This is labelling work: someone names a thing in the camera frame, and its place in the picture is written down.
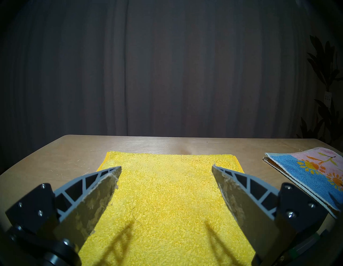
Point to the tall dark leafy plant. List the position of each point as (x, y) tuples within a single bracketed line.
[(324, 61)]

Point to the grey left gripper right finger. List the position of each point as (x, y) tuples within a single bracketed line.
[(249, 203)]

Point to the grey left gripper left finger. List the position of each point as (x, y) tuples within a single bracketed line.
[(80, 203)]

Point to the white plant tag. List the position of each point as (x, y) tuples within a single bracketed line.
[(327, 96)]

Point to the yellow terry towel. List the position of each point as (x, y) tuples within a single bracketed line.
[(166, 187)]

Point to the grey pleated curtain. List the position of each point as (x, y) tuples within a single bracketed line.
[(160, 67)]

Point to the pink blue sunflower towel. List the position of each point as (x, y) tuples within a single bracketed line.
[(308, 174)]

